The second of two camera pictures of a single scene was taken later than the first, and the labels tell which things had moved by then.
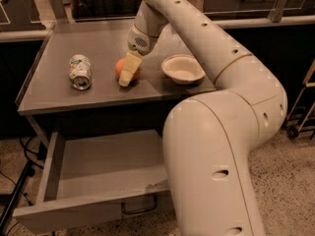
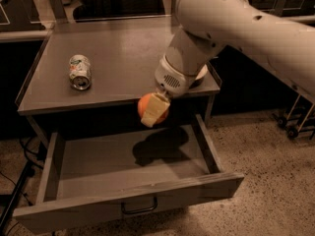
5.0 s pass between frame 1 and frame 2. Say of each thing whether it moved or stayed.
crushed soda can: stayed
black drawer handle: stayed
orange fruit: moved
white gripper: moved
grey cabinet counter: stayed
